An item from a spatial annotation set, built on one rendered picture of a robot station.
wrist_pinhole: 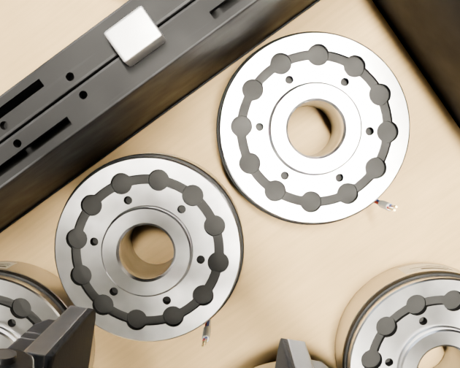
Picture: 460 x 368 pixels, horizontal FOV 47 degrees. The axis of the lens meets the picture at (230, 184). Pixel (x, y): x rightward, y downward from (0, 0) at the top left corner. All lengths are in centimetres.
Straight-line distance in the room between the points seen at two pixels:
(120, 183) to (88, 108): 8
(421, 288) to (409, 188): 6
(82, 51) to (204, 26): 5
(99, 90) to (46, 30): 12
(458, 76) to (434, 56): 2
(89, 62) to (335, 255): 18
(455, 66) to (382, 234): 10
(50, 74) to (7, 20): 12
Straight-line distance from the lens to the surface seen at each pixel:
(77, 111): 22
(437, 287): 31
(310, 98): 28
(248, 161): 28
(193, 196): 28
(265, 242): 32
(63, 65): 22
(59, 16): 33
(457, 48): 28
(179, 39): 22
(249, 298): 32
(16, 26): 34
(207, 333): 29
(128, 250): 31
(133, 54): 20
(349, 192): 29
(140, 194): 28
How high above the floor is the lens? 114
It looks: 86 degrees down
